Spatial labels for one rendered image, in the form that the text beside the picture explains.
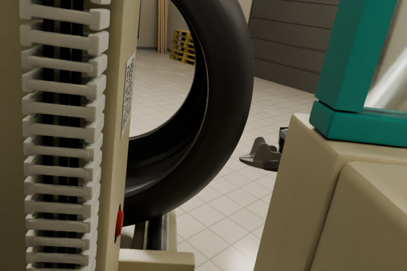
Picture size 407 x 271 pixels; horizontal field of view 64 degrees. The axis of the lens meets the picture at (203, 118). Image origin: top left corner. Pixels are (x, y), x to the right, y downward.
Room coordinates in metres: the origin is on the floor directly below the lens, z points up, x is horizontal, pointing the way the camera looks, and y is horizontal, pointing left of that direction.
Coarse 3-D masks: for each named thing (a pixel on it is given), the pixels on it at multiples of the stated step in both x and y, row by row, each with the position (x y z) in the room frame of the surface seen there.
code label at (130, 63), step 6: (132, 60) 0.33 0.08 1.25; (132, 66) 0.34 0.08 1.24; (126, 72) 0.29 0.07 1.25; (132, 72) 0.34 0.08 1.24; (126, 78) 0.29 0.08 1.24; (132, 78) 0.35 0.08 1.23; (126, 84) 0.29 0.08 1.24; (132, 84) 0.36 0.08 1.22; (126, 90) 0.30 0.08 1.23; (126, 96) 0.30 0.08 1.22; (126, 102) 0.31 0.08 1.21; (126, 108) 0.31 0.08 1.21; (126, 114) 0.32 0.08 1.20; (126, 120) 0.32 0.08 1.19
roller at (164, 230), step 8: (160, 216) 0.54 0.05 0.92; (168, 216) 0.57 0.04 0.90; (152, 224) 0.51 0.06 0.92; (160, 224) 0.52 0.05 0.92; (152, 232) 0.49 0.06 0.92; (160, 232) 0.49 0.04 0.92; (144, 240) 0.48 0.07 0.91; (152, 240) 0.47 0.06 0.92; (160, 240) 0.47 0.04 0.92; (144, 248) 0.46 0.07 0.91; (152, 248) 0.45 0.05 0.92; (160, 248) 0.45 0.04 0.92
